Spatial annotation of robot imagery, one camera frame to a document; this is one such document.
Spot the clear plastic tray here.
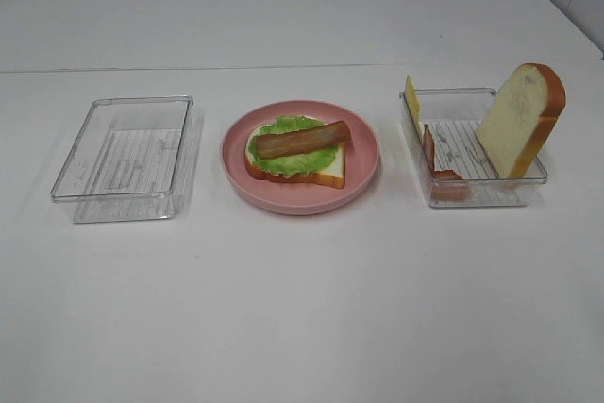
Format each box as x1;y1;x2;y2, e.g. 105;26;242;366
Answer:
50;95;204;224
399;88;547;209

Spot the green lettuce leaf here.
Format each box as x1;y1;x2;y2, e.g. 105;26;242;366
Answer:
245;115;345;179

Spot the yellow cheese slice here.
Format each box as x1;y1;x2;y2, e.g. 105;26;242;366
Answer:
404;76;424;139

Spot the bread slice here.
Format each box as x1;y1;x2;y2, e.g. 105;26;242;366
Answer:
476;62;566;179
244;115;346;189

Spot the pink round plate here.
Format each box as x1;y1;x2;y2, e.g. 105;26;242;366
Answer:
221;100;380;215

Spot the bacon strip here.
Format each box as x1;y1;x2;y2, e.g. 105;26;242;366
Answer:
255;121;351;159
423;124;470;202

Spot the left clear plastic tray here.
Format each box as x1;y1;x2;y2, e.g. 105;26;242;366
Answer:
50;95;204;224

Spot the right clear plastic tray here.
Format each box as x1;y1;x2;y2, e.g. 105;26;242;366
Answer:
399;88;547;209

